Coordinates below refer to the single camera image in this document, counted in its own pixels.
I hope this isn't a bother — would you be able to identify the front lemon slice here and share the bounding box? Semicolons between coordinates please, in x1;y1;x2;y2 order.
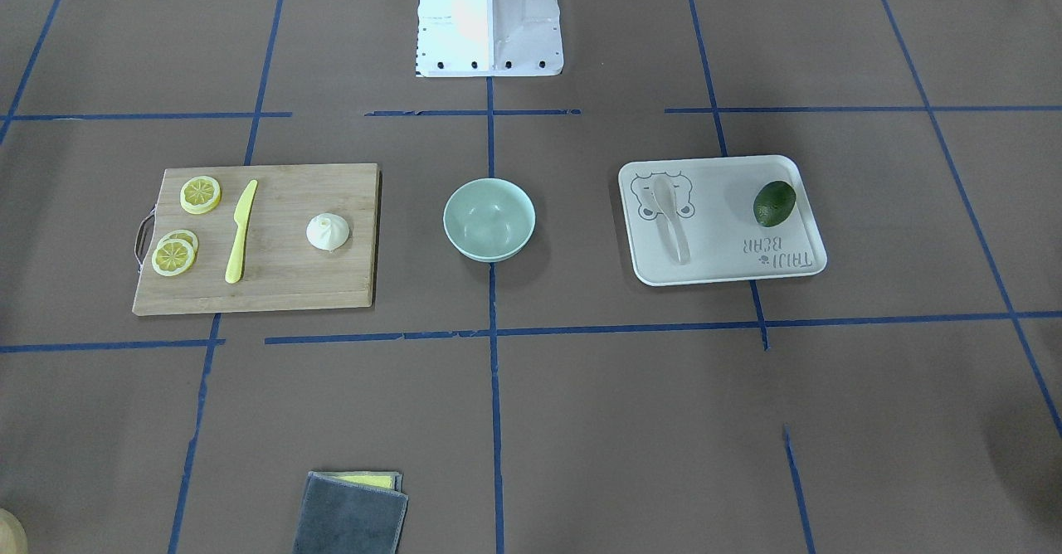
149;239;196;277

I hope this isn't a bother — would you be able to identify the bamboo cutting board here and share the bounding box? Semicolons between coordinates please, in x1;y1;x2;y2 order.
132;163;382;316

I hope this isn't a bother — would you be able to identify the upper lemon slice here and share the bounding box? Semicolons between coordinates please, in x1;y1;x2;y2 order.
179;175;222;215

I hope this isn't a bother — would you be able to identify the white bear tray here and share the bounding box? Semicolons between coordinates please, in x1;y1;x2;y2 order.
617;154;828;287

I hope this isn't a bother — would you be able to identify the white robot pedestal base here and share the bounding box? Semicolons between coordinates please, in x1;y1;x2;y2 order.
415;0;565;77

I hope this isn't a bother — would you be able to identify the grey cleaning cloth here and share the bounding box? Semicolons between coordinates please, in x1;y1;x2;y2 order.
292;470;408;553

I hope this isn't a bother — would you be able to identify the yellow plastic knife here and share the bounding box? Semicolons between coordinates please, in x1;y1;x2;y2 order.
224;179;258;284

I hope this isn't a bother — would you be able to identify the rear lemon slice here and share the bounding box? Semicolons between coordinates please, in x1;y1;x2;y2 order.
158;229;200;252

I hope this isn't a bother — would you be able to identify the light green bowl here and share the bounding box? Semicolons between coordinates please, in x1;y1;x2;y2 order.
441;177;536;263

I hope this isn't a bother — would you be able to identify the white ceramic spoon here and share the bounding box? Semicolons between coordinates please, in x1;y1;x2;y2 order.
652;173;690;265

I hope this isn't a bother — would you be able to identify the lemon slice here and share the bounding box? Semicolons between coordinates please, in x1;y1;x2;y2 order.
158;229;200;252
179;175;222;215
149;239;196;277

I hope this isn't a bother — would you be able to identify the white steamed bun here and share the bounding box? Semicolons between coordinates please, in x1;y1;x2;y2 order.
304;211;350;253

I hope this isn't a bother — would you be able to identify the yellow sponge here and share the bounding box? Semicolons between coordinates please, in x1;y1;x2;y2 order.
321;470;402;491

